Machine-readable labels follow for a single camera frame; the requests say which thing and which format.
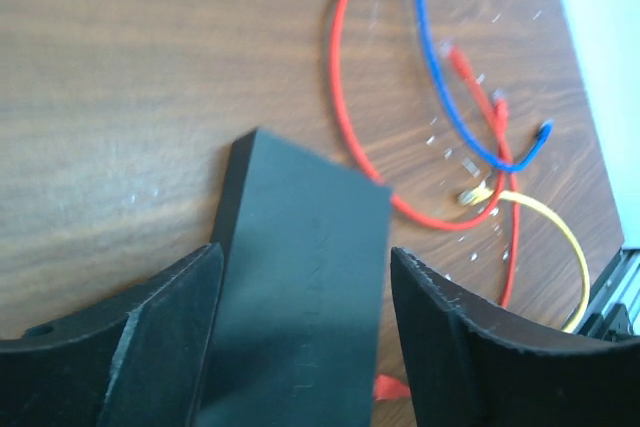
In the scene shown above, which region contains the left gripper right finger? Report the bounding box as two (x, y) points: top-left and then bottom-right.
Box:
(391, 247), (639, 426)

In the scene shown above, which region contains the yellow ethernet cable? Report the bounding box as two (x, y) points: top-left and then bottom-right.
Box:
(458, 185), (591, 334)

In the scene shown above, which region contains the black network switch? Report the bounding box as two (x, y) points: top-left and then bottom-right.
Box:
(196, 129), (392, 426)

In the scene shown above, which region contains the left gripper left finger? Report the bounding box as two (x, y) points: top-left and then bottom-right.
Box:
(1, 244), (224, 426)

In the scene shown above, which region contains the red ethernet cable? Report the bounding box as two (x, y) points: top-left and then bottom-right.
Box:
(330, 0), (504, 402)
(447, 44), (522, 311)

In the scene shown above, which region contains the aluminium frame rail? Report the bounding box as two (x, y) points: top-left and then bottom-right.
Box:
(573, 249), (639, 342)

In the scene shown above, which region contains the blue ethernet cable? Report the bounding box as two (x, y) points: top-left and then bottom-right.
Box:
(412, 0), (556, 173)

